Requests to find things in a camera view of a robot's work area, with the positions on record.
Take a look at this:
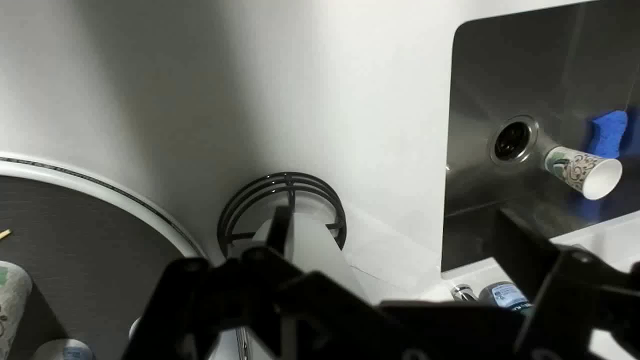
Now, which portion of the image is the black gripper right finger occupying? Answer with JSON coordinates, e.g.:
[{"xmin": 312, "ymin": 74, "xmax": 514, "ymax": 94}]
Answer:
[{"xmin": 497, "ymin": 207, "xmax": 640, "ymax": 360}]

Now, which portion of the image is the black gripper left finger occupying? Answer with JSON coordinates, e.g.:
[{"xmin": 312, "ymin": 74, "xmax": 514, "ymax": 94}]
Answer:
[{"xmin": 122, "ymin": 206, "xmax": 384, "ymax": 360}]

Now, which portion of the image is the paper cup in sink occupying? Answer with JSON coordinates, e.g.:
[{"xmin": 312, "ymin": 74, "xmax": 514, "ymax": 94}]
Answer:
[{"xmin": 542, "ymin": 144, "xmax": 627, "ymax": 202}]

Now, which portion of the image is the white plastic cup lid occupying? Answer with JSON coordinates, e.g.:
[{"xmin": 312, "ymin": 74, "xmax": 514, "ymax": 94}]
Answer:
[{"xmin": 32, "ymin": 336, "xmax": 96, "ymax": 360}]

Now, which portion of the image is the clear dish soap bottle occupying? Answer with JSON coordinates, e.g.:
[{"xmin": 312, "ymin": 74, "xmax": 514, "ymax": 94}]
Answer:
[{"xmin": 478, "ymin": 279, "xmax": 536, "ymax": 316}]

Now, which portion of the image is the white paper towel roll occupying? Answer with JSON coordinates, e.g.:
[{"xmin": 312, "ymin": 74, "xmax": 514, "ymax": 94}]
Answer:
[{"xmin": 217, "ymin": 169, "xmax": 350, "ymax": 259}]

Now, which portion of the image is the small metal fitting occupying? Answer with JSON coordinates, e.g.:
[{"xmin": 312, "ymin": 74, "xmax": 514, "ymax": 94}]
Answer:
[{"xmin": 451, "ymin": 282, "xmax": 481, "ymax": 304}]

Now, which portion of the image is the blue sponge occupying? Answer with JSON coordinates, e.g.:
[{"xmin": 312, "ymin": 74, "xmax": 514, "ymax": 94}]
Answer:
[{"xmin": 585, "ymin": 107, "xmax": 632, "ymax": 159}]

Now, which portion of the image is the sink drain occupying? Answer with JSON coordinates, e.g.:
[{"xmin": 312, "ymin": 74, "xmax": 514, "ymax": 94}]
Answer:
[{"xmin": 488, "ymin": 116, "xmax": 542, "ymax": 166}]

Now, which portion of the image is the round dark tray white rim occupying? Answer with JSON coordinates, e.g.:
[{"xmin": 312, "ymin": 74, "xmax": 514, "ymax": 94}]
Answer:
[{"xmin": 0, "ymin": 151, "xmax": 208, "ymax": 360}]

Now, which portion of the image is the stainless steel sink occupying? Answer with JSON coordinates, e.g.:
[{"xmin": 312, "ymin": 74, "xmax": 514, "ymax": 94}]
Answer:
[{"xmin": 440, "ymin": 0, "xmax": 640, "ymax": 274}]

